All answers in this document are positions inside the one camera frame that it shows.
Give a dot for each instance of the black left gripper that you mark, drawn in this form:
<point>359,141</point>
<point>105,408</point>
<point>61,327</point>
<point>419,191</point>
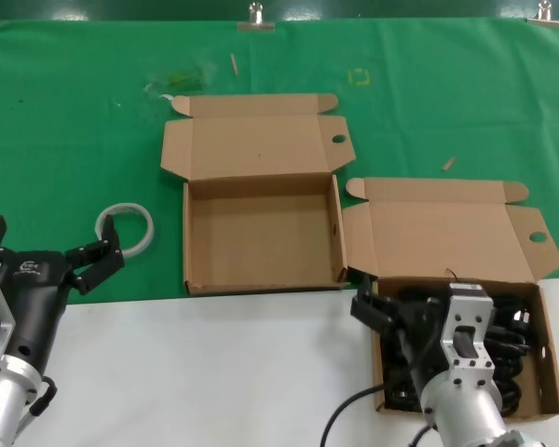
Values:
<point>37,298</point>

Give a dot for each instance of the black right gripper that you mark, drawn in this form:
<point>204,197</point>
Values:
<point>417,340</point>

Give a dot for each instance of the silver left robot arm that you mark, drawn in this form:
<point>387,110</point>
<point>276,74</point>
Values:
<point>4,400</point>

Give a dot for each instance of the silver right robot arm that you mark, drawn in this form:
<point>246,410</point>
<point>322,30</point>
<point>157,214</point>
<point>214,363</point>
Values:
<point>466,410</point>

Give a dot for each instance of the cardboard box with clean flap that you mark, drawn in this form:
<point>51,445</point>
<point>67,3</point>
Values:
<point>261,233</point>

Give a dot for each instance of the white tape roll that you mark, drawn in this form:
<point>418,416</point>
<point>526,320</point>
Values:
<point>146,223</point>

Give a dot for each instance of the green cloth mat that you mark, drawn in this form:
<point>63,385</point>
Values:
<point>51,139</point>

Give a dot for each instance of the short wooden stick piece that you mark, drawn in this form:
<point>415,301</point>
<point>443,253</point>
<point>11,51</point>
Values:
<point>449,163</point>

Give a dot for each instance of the clear plastic wrapper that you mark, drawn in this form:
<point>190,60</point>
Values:
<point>181,79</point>

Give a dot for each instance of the long thin wooden stick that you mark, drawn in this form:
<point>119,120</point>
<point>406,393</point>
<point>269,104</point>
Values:
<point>234,64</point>

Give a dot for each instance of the metal binder clip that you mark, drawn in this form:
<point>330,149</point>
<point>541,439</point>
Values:
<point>256,21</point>
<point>545,17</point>

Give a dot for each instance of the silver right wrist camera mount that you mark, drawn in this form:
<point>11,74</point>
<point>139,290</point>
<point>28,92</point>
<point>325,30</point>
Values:
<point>468,326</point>

